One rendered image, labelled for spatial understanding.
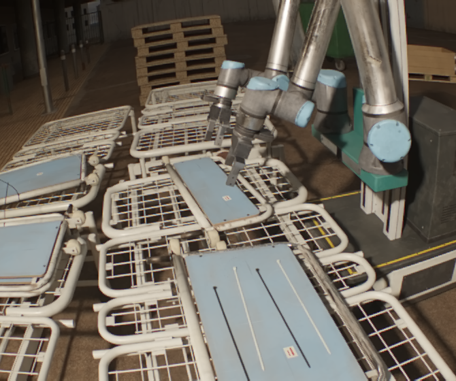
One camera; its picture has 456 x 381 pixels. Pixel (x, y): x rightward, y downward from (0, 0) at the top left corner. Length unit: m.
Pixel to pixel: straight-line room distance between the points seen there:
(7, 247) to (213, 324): 0.97
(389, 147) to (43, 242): 1.29
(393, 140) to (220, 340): 0.77
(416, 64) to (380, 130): 6.10
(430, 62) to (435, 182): 5.75
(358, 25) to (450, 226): 1.07
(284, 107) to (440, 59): 6.31
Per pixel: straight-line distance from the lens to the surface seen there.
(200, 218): 1.72
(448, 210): 1.94
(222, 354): 1.06
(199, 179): 2.06
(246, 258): 1.40
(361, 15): 1.30
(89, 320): 2.18
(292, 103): 1.36
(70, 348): 2.05
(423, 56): 7.42
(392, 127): 1.33
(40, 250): 1.69
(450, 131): 1.77
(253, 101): 1.37
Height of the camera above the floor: 1.35
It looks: 26 degrees down
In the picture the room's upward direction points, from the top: 6 degrees counter-clockwise
